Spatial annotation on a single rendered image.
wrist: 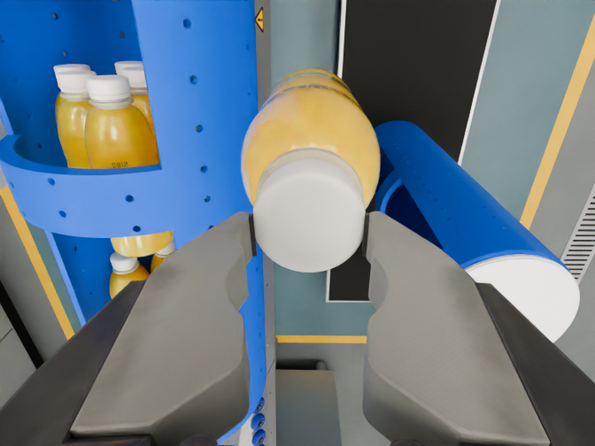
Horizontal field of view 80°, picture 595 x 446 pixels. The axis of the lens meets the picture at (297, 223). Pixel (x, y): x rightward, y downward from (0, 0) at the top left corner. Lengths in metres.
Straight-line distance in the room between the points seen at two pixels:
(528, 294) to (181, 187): 0.61
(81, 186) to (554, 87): 1.73
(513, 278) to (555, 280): 0.07
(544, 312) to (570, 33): 1.25
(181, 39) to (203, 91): 0.04
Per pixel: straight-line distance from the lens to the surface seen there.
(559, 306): 0.81
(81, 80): 0.47
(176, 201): 0.37
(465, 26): 1.48
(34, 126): 0.56
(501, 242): 0.72
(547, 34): 1.78
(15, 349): 2.67
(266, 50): 0.67
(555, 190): 2.06
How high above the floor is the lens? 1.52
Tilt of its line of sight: 60 degrees down
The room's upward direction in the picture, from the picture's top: 179 degrees counter-clockwise
